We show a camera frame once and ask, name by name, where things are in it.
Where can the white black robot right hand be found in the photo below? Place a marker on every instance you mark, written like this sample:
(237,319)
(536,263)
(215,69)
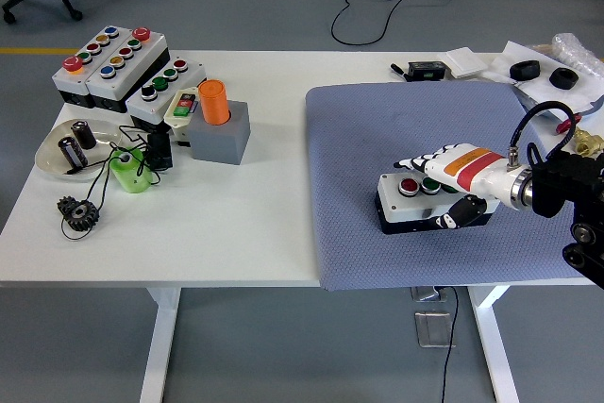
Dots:
(472,167)

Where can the four-button white control box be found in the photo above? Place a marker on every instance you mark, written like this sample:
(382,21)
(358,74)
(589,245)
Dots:
(401,207)
(141,108)

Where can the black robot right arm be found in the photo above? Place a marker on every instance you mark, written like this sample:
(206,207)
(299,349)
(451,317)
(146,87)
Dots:
(566,176)

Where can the black device green label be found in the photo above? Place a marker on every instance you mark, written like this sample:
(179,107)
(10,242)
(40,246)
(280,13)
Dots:
(424,72)

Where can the grey-blue quilted mat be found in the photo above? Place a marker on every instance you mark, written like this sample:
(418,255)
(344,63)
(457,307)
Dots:
(354,139)

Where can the black pen tool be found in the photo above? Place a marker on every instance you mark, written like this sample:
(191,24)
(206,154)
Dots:
(398,70)

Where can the metal floor socket lid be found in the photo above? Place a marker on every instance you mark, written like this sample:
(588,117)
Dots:
(424,293)

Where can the clear bubble wrap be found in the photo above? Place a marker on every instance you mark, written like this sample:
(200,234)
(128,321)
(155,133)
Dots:
(578,54)

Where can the metal floor socket box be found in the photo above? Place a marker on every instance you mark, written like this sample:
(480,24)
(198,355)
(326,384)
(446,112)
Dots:
(434,330)

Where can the white table leg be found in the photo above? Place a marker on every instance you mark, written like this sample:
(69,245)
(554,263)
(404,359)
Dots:
(162,341)
(495,341)

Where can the grey plastic block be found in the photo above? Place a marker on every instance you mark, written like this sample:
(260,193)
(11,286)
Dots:
(219,143)

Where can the orange plastic cylinder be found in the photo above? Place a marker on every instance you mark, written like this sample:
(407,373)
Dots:
(213,103)

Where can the small black adapter box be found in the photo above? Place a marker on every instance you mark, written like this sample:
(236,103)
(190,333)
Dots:
(159,150)

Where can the green plastic cylinder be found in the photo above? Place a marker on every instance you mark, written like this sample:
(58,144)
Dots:
(132,179)

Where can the black brown capacitor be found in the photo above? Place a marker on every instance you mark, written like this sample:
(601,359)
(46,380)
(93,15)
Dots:
(85,136)

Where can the large black gear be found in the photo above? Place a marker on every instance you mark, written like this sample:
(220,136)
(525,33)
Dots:
(87,219)

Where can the black striped capacitor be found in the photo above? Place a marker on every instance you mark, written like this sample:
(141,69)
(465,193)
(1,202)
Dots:
(72,153)

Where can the small black gear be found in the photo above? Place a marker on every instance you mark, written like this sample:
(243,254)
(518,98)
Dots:
(65,207)

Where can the shiny metal dish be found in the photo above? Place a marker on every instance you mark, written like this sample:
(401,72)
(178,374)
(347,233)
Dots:
(49,157)

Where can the white wall switch plate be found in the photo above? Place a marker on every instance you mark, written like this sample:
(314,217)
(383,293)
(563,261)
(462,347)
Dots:
(464,62)

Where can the cream red-green switch box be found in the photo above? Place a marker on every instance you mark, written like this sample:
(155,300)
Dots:
(179,115)

